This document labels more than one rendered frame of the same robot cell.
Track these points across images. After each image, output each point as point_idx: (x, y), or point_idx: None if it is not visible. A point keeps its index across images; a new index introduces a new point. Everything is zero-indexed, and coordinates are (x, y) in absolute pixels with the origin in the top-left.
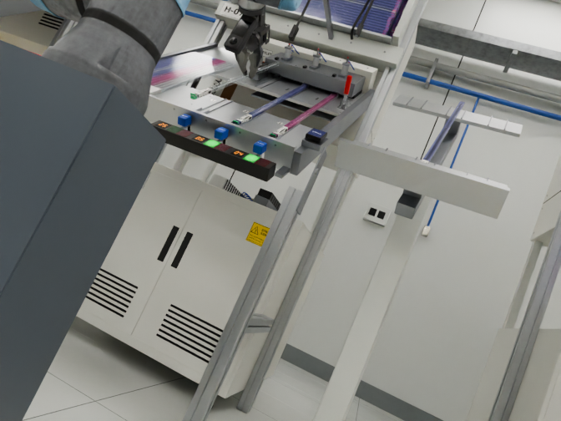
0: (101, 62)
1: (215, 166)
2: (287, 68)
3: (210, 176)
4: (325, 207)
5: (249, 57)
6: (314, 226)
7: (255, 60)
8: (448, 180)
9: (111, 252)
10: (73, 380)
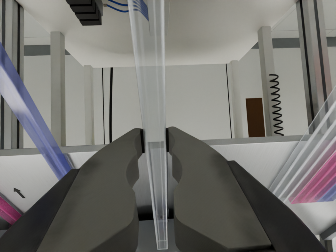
0: None
1: (232, 103)
2: (141, 242)
3: (231, 91)
4: (9, 44)
5: (129, 209)
6: (58, 47)
7: (74, 201)
8: None
9: None
10: None
